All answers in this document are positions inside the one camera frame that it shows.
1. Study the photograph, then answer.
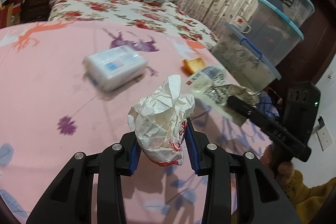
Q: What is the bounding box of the orange bread piece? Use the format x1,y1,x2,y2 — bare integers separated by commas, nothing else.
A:
182,57,206,74

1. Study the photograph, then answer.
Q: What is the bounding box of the clear printed plastic wrapper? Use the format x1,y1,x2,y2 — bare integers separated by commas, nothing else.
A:
187,66,260,127

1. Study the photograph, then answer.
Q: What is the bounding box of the white enamel mug red star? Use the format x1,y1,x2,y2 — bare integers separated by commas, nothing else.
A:
230,14,252,33

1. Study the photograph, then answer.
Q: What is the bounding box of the white red paper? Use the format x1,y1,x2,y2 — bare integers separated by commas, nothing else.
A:
128,74,196,167

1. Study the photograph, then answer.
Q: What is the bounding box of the white floral bedsheet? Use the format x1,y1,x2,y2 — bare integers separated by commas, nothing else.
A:
47,0,219,50

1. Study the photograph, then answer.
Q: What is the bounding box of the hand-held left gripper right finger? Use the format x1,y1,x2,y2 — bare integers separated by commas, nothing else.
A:
185,119,302,224

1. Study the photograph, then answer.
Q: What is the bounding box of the blue cloth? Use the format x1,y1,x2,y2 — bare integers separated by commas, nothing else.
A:
256,90,282,119

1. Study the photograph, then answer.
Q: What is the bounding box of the dark wooden nightstand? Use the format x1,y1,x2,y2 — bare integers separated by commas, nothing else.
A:
22,0,51,22

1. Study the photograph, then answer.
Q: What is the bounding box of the white blue tissue pack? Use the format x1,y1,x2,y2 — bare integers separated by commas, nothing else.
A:
83,46,148,92

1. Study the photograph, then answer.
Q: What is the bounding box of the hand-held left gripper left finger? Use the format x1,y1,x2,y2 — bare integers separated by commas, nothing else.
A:
26,132,141,224

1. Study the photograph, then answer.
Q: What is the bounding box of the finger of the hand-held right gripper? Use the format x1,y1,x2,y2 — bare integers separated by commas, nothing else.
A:
227,95,311,161

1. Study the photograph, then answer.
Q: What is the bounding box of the person's right hand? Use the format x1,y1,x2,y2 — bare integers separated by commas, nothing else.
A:
262,144,294,182

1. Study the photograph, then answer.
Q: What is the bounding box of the pink leaf print tablecloth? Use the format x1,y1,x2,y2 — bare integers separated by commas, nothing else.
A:
0,20,276,224

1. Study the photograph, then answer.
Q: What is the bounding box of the white wall socket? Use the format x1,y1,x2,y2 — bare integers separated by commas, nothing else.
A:
315,116,334,152

